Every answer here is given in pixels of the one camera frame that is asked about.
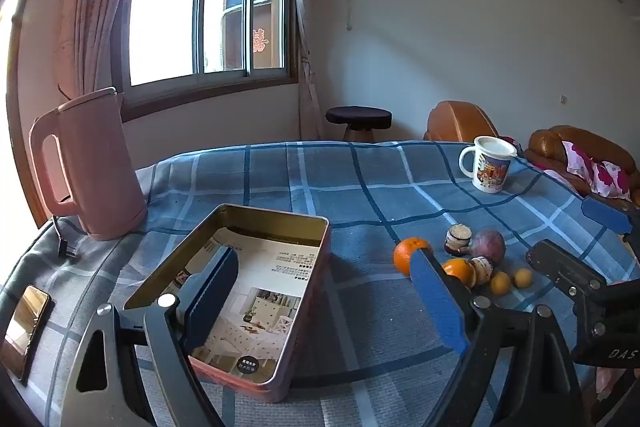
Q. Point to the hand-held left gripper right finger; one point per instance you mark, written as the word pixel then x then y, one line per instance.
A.
pixel 435 302

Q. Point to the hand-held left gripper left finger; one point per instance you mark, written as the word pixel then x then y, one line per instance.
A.
pixel 215 294

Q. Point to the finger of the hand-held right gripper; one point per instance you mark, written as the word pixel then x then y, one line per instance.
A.
pixel 605 213
pixel 560 264

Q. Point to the small yellow round fruit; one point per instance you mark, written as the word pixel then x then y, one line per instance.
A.
pixel 500 283
pixel 523 278

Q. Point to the small orange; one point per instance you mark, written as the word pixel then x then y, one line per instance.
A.
pixel 460 271

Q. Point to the large orange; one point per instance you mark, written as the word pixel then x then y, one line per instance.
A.
pixel 404 256

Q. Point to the rectangular metal tin box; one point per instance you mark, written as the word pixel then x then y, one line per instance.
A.
pixel 280 287

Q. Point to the purple passion fruit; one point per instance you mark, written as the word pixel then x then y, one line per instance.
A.
pixel 487 244

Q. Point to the pink floral cloth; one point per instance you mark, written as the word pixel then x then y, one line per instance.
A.
pixel 607 172

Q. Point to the brown leather sofa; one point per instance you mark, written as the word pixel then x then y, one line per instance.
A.
pixel 550 147

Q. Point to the white cartoon print mug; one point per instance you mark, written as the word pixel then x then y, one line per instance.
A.
pixel 492 172

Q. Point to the blue plaid tablecloth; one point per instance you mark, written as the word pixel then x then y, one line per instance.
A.
pixel 350 207

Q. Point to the pink electric kettle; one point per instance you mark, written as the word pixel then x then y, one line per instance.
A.
pixel 100 167

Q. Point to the brown leather armchair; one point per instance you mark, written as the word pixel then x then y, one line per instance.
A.
pixel 455 122

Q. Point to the black smartphone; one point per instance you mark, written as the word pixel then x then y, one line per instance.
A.
pixel 25 332

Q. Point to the dark round stool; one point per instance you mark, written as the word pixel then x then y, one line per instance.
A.
pixel 357 116

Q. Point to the red window decoration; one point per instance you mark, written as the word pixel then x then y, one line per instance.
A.
pixel 259 41

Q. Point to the beige tied curtain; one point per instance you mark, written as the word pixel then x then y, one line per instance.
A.
pixel 305 32

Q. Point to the sliding glass window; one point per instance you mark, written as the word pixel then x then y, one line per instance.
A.
pixel 165 7

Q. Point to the wooden framed side window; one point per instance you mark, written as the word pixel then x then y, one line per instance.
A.
pixel 7 82

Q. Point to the pink curtain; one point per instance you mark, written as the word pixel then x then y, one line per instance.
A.
pixel 100 7

